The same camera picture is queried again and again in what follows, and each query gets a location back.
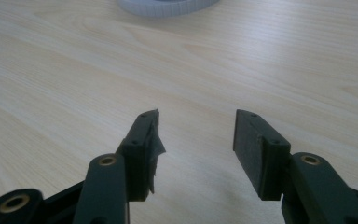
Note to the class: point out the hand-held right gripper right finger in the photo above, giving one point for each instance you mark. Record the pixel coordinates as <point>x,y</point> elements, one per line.
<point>261,155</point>

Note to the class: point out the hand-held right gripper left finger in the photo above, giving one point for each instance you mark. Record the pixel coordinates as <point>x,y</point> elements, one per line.
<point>138,155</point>

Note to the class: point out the grey ribbed round container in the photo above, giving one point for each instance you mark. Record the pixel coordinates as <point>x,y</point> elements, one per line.
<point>167,6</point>

